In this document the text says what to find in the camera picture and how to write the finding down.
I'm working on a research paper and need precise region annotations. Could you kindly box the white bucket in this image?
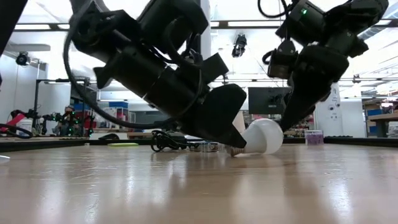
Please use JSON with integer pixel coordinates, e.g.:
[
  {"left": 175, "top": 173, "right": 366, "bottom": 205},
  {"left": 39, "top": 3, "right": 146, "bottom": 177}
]
[{"left": 19, "top": 118, "right": 34, "bottom": 137}]

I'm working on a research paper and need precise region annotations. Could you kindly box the black hanging overhead camera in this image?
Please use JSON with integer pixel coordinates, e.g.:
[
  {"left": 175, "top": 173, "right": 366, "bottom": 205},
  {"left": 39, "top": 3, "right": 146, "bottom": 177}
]
[{"left": 231, "top": 33, "right": 248, "bottom": 58}]

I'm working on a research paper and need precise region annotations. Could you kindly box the person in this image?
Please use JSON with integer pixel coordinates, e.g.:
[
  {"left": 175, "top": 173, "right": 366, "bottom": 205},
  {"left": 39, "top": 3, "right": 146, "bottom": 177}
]
[{"left": 63, "top": 105, "right": 76, "bottom": 136}]

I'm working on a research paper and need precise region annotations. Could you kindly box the black rounded object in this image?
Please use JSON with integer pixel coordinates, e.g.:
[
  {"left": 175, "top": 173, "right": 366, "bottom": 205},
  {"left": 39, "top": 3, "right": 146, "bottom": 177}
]
[{"left": 98, "top": 133, "right": 121, "bottom": 141}]

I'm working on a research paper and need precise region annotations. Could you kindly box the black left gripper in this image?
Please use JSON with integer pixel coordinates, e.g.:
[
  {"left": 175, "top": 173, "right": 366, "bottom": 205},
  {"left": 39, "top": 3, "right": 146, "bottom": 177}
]
[{"left": 144, "top": 67, "right": 248, "bottom": 149}]

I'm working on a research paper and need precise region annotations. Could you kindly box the beige lampshade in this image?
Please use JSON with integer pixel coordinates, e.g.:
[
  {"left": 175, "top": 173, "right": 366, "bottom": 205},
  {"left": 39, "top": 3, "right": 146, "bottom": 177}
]
[{"left": 232, "top": 110, "right": 246, "bottom": 134}]

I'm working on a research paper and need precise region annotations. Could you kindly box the black monitor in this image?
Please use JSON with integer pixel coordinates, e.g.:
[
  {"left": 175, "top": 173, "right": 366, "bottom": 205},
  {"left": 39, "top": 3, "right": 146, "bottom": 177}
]
[{"left": 248, "top": 86, "right": 292, "bottom": 115}]

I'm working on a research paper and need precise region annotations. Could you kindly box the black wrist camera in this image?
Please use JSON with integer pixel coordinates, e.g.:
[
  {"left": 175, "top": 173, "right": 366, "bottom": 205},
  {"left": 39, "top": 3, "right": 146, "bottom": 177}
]
[
  {"left": 198, "top": 52, "right": 230, "bottom": 85},
  {"left": 266, "top": 39, "right": 300, "bottom": 79}
]

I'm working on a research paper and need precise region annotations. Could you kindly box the black ceiling dome camera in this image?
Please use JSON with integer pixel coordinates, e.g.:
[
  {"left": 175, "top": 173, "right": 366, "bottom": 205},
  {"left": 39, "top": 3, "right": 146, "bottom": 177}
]
[{"left": 15, "top": 51, "right": 31, "bottom": 67}]

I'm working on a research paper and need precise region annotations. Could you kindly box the white pillar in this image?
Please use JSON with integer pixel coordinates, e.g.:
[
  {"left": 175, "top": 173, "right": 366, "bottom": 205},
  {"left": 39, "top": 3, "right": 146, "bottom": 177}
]
[{"left": 199, "top": 0, "right": 213, "bottom": 60}]

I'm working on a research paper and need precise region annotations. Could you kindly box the black metal frame stand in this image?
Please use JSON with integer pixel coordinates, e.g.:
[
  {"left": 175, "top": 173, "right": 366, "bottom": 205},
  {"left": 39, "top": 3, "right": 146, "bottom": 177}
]
[{"left": 33, "top": 77, "right": 91, "bottom": 138}]

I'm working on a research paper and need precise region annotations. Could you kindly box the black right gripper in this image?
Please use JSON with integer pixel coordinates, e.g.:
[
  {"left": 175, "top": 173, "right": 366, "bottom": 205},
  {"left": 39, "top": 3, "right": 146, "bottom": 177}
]
[{"left": 280, "top": 45, "right": 349, "bottom": 133}]

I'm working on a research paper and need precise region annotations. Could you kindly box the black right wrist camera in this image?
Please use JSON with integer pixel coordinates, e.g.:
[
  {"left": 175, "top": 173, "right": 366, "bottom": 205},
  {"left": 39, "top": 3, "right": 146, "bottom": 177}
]
[{"left": 266, "top": 39, "right": 300, "bottom": 79}]

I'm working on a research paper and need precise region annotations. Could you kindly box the black table edge rail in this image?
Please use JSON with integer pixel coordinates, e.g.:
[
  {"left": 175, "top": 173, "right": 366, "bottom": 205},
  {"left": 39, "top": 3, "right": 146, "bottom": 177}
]
[{"left": 0, "top": 136, "right": 398, "bottom": 153}]

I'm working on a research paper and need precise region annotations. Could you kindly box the purple plastic container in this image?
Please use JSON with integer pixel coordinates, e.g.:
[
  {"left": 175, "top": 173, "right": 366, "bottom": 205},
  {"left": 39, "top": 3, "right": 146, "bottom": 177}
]
[{"left": 304, "top": 129, "right": 324, "bottom": 146}]

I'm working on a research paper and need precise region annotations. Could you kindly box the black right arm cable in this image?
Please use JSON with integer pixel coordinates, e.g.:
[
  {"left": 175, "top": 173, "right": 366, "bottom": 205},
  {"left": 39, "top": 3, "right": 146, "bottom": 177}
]
[{"left": 257, "top": 0, "right": 292, "bottom": 19}]

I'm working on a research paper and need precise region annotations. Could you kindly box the chrome lamp base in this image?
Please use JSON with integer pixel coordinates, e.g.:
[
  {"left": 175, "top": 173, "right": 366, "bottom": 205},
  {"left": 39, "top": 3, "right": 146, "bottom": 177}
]
[{"left": 186, "top": 139, "right": 231, "bottom": 153}]

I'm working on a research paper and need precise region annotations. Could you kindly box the white kiosk cabinet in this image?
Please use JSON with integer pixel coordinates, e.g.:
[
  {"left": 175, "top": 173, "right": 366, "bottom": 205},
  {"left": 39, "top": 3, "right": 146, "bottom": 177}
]
[{"left": 314, "top": 82, "right": 342, "bottom": 138}]

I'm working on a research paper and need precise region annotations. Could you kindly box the silver ventilation duct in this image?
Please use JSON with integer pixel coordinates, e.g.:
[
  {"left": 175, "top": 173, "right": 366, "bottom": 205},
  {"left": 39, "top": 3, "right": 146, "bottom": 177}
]
[{"left": 357, "top": 24, "right": 398, "bottom": 41}]

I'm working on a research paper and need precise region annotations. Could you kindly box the white frosted light bulb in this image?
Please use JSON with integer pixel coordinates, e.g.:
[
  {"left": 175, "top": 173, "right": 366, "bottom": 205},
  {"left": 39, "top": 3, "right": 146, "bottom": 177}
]
[{"left": 225, "top": 118, "right": 284, "bottom": 157}]

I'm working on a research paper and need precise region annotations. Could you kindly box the wooden workbench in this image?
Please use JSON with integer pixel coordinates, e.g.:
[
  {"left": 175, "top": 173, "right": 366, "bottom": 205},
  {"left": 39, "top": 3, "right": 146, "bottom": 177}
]
[{"left": 368, "top": 112, "right": 398, "bottom": 138}]

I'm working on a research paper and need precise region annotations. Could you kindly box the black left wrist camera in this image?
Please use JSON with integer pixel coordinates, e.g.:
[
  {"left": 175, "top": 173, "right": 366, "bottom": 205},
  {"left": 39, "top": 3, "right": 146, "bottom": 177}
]
[{"left": 198, "top": 52, "right": 230, "bottom": 85}]

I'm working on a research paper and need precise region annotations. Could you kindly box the black power cable bundle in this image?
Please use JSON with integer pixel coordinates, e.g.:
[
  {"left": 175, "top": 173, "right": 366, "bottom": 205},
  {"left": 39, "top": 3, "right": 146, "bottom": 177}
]
[{"left": 150, "top": 129, "right": 195, "bottom": 153}]

